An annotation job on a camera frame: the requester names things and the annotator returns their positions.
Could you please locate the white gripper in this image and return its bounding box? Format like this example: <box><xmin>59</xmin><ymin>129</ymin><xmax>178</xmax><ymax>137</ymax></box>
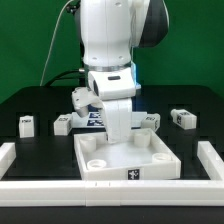
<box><xmin>100</xmin><ymin>97</ymin><xmax>134</xmax><ymax>145</ymax></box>

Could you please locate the white square table top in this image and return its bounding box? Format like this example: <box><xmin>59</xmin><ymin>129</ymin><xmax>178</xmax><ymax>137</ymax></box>
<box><xmin>74</xmin><ymin>129</ymin><xmax>181</xmax><ymax>181</ymax></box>

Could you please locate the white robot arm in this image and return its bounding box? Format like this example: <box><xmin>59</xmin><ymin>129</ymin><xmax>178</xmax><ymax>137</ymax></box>
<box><xmin>80</xmin><ymin>0</ymin><xmax>169</xmax><ymax>143</ymax></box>

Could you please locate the white marker sheet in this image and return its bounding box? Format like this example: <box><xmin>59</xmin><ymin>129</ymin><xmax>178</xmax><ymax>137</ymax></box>
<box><xmin>72</xmin><ymin>112</ymin><xmax>147</xmax><ymax>128</ymax></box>

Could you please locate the white U-shaped fence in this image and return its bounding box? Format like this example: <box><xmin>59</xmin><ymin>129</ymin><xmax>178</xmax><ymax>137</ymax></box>
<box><xmin>0</xmin><ymin>141</ymin><xmax>224</xmax><ymax>207</ymax></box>

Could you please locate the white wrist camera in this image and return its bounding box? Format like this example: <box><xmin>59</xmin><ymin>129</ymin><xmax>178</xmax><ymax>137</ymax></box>
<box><xmin>72</xmin><ymin>87</ymin><xmax>100</xmax><ymax>118</ymax></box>

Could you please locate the black cable bundle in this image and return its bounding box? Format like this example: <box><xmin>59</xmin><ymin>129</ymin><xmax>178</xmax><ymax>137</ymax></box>
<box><xmin>44</xmin><ymin>68</ymin><xmax>88</xmax><ymax>88</ymax></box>

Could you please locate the white cable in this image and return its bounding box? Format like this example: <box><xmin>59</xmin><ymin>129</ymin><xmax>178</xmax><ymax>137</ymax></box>
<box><xmin>39</xmin><ymin>0</ymin><xmax>74</xmax><ymax>87</ymax></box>

